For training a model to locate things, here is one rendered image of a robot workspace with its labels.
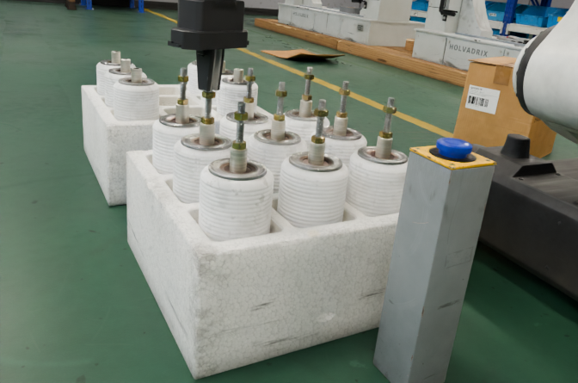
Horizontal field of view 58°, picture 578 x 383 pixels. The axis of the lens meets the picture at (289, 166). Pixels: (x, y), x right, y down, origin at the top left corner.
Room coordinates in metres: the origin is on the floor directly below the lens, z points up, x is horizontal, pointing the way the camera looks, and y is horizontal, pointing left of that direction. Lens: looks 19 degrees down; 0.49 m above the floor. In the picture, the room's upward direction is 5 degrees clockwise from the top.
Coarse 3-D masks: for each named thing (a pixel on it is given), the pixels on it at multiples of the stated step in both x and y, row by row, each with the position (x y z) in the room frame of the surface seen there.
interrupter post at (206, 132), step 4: (200, 124) 0.73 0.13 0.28; (204, 124) 0.73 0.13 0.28; (212, 124) 0.73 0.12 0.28; (200, 128) 0.73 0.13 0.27; (204, 128) 0.73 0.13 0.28; (208, 128) 0.73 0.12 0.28; (212, 128) 0.73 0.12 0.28; (200, 132) 0.73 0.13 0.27; (204, 132) 0.73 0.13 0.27; (208, 132) 0.73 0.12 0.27; (212, 132) 0.73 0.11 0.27; (200, 136) 0.73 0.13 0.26; (204, 136) 0.73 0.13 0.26; (208, 136) 0.73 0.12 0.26; (212, 136) 0.73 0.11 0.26; (200, 140) 0.73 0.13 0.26; (204, 140) 0.73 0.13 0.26; (208, 140) 0.73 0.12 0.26; (212, 140) 0.73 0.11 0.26; (204, 144) 0.73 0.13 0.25; (208, 144) 0.73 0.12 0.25; (212, 144) 0.73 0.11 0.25
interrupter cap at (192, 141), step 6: (186, 138) 0.74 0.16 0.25; (192, 138) 0.74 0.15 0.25; (198, 138) 0.75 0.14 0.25; (216, 138) 0.76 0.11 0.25; (222, 138) 0.76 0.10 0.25; (228, 138) 0.76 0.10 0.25; (186, 144) 0.71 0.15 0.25; (192, 144) 0.72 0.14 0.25; (198, 144) 0.73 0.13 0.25; (216, 144) 0.74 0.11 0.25; (222, 144) 0.73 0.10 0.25; (228, 144) 0.73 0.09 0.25; (198, 150) 0.70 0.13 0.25; (204, 150) 0.70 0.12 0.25; (210, 150) 0.70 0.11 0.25; (216, 150) 0.71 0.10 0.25
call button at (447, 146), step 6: (444, 138) 0.60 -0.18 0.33; (450, 138) 0.60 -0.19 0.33; (438, 144) 0.58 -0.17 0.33; (444, 144) 0.57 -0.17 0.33; (450, 144) 0.57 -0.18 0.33; (456, 144) 0.57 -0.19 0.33; (462, 144) 0.58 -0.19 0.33; (468, 144) 0.58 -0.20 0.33; (444, 150) 0.57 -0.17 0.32; (450, 150) 0.57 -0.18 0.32; (456, 150) 0.56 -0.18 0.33; (462, 150) 0.56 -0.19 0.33; (468, 150) 0.57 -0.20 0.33; (450, 156) 0.57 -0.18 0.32; (456, 156) 0.57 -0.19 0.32; (462, 156) 0.57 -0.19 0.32
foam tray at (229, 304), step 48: (144, 192) 0.75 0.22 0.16; (144, 240) 0.75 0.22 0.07; (192, 240) 0.57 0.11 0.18; (240, 240) 0.58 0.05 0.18; (288, 240) 0.59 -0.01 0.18; (336, 240) 0.63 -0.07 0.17; (384, 240) 0.67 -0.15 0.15; (192, 288) 0.55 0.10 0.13; (240, 288) 0.56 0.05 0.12; (288, 288) 0.59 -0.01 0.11; (336, 288) 0.63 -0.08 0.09; (384, 288) 0.68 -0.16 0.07; (192, 336) 0.54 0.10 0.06; (240, 336) 0.56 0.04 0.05; (288, 336) 0.60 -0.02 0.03; (336, 336) 0.64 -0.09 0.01
